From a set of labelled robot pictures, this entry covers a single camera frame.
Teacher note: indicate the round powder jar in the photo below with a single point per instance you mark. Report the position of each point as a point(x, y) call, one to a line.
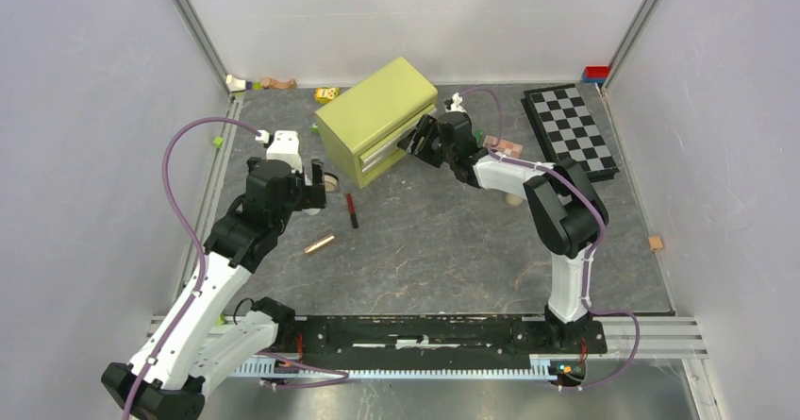
point(331, 183)

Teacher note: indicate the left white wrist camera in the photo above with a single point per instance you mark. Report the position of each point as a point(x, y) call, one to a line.
point(282, 145)

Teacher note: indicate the rose gold lipstick tube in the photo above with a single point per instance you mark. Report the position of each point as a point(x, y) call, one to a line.
point(317, 245)

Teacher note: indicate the pink eyeshadow palette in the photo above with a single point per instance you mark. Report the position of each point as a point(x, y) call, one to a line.
point(503, 147)

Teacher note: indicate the wooden toy blocks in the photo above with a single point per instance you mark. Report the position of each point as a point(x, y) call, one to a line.
point(235, 84)

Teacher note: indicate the red blue blocks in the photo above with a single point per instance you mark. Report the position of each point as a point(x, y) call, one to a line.
point(596, 74)

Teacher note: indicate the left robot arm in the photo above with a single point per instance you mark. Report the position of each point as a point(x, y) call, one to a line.
point(174, 373)

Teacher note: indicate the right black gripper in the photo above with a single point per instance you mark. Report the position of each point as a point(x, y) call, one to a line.
point(427, 127)

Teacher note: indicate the black white checkerboard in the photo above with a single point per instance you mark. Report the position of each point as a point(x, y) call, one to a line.
point(565, 129)

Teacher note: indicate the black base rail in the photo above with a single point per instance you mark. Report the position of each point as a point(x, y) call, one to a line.
point(434, 342)

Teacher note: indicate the yellow toy car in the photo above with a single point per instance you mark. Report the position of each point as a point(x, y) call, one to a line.
point(325, 95)

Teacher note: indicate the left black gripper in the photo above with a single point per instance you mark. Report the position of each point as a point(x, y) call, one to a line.
point(309, 195)

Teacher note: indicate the small wooden cube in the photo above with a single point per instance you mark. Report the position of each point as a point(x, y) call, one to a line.
point(655, 243)

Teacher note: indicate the green metal drawer box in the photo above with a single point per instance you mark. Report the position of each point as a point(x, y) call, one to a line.
point(360, 129)

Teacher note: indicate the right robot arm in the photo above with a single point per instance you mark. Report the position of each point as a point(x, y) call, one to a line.
point(568, 215)

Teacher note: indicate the red black lip pencil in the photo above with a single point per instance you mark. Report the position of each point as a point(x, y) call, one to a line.
point(352, 211)

